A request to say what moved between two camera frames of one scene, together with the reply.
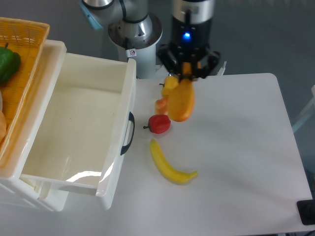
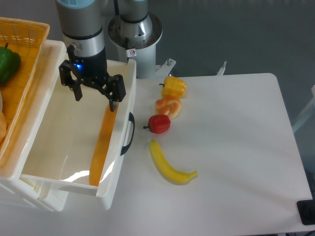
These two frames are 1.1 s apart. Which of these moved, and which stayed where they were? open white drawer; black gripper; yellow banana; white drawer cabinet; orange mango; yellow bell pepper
Moved: orange mango; black gripper
Stayed: white drawer cabinet; yellow bell pepper; yellow banana; open white drawer
